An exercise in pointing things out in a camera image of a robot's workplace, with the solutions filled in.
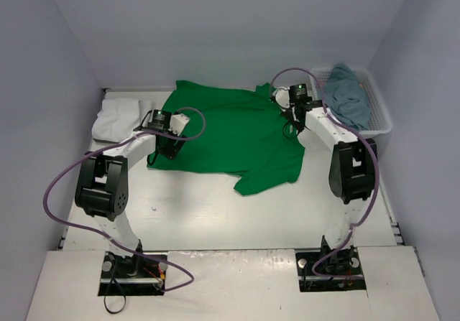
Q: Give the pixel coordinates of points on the white t shirt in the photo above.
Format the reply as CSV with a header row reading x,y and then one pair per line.
x,y
118,118

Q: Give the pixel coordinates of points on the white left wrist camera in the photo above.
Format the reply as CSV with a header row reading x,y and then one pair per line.
x,y
178,122

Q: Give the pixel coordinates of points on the light blue garment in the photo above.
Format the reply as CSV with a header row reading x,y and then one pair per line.
x,y
346,99

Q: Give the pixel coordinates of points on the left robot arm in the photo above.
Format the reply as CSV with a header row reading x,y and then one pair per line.
x,y
103,183

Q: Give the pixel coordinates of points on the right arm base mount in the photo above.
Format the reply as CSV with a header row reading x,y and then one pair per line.
x,y
338,274

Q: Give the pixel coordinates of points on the white laundry basket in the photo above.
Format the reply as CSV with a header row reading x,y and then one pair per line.
x,y
380,121

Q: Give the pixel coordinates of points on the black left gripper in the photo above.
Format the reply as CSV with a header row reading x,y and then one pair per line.
x,y
171,147

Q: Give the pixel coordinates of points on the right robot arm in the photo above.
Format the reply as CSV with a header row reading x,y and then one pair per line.
x,y
351,176

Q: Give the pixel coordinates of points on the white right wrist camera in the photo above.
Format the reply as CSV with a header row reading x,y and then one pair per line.
x,y
281,97

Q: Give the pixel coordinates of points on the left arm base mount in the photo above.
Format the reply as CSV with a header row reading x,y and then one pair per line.
x,y
131,277

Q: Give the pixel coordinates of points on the green t shirt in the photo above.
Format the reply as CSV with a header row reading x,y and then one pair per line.
x,y
233,131

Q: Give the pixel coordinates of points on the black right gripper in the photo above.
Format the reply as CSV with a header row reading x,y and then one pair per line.
x,y
292,121

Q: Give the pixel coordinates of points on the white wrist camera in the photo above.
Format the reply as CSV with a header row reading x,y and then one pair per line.
x,y
178,122
281,97

